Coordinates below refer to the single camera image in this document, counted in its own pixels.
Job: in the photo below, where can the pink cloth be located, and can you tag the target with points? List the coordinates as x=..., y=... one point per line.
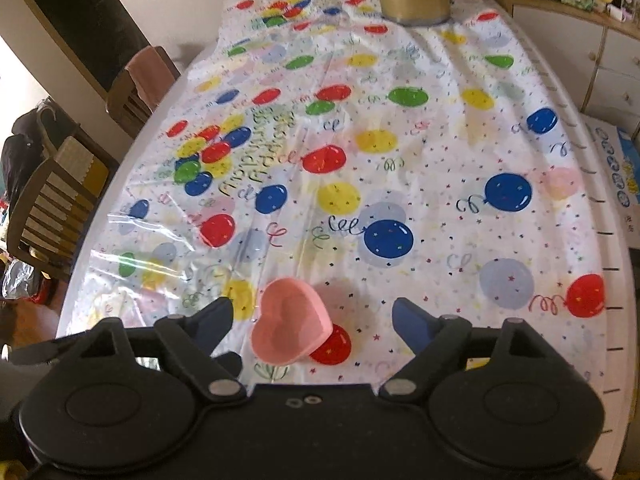
x=147, y=62

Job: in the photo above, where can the wooden chair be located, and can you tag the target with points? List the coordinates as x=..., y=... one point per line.
x=55, y=210
x=135, y=95

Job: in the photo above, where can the black bag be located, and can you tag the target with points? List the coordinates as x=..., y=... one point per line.
x=30, y=150

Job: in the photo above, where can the blue and white printed box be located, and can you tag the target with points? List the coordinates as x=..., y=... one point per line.
x=617, y=175

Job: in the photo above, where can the clear plastic bag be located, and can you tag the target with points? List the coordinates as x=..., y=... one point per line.
x=17, y=280

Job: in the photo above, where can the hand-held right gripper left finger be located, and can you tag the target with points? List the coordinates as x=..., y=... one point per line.
x=215, y=320

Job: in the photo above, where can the white cabinet with wooden top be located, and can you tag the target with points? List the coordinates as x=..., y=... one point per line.
x=600, y=55

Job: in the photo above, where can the pink heart-shaped bowl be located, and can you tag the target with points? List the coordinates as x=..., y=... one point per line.
x=290, y=325

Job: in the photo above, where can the balloon-printed tablecloth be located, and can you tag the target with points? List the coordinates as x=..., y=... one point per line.
x=350, y=135

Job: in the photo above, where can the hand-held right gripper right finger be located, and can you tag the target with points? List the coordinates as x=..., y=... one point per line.
x=410, y=321

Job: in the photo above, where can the yellow seat cushion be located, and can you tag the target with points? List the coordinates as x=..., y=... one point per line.
x=85, y=162

